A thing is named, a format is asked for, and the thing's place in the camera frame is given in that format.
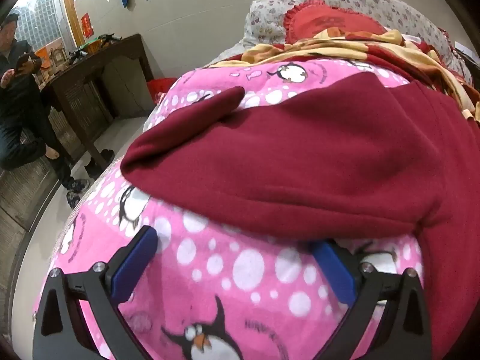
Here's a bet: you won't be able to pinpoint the pink penguin print blanket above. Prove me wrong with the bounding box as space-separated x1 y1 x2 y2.
32 59 428 360

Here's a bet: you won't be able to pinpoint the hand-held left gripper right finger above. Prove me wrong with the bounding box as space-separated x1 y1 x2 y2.
309 240 433 360

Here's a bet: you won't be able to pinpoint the red plastic basin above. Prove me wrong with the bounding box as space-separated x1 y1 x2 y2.
146 78 177 102

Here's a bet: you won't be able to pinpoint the red frilled pillow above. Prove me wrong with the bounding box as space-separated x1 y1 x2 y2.
283 0 387 44

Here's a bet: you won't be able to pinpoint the dark wooden side table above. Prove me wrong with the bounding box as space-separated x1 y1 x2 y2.
40 33 155 169

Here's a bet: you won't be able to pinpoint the maroon fleece garment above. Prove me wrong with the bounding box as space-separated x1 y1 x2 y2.
121 71 480 360

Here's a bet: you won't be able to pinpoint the dark patterned shoes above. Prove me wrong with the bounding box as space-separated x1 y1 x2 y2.
65 178 91 209

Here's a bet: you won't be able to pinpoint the red and yellow patterned blanket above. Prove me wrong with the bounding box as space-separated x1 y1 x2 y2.
204 29 480 122

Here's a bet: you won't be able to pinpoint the black shoes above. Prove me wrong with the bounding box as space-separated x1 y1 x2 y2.
85 149 115 177

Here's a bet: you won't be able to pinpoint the red wall paper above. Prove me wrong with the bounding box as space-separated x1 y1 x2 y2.
80 12 94 38

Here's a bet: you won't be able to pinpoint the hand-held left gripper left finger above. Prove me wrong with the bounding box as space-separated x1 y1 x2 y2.
32 226 159 360

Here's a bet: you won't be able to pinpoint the black toy gun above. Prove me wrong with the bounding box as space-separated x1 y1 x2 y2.
95 33 122 46
68 47 91 65

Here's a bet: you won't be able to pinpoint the wooden door frame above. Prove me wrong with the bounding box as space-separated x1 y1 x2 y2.
60 0 85 46

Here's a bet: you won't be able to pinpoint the patterned glass window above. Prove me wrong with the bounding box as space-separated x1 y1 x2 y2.
15 0 62 51

